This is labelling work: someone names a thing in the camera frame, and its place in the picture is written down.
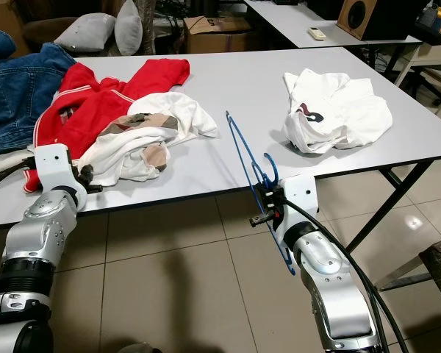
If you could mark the white remote control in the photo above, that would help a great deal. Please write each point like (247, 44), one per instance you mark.
(317, 32)

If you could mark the wooden black speaker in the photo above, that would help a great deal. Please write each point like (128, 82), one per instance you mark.
(356, 15)

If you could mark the white shirt with beige check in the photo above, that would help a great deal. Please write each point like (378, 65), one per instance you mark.
(184, 110)

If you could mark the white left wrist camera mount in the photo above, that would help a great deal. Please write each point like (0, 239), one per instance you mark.
(55, 163)

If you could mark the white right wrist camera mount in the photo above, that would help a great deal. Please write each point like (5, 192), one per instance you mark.
(300, 193)

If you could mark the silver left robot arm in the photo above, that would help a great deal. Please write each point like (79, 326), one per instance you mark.
(40, 235)

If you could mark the blue plastic clothes hanger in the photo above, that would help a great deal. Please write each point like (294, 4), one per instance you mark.
(275, 168)

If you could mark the cream crumpled garment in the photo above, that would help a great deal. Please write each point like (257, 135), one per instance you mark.
(4, 163)

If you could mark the white desk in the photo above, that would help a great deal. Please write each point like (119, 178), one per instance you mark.
(287, 16)

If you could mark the grey pillow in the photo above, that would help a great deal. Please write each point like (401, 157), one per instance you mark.
(128, 28)
(87, 31)

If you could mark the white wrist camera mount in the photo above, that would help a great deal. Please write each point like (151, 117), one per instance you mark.
(300, 193)
(55, 163)

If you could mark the blue denim jacket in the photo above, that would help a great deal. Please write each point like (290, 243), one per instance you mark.
(22, 95)

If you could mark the white shirt with small logo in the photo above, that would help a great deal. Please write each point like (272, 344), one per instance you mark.
(353, 118)

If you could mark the red jacket with white stripes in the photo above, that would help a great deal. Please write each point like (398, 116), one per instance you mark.
(154, 77)

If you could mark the brown cardboard box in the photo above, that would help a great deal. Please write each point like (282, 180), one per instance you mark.
(213, 38)

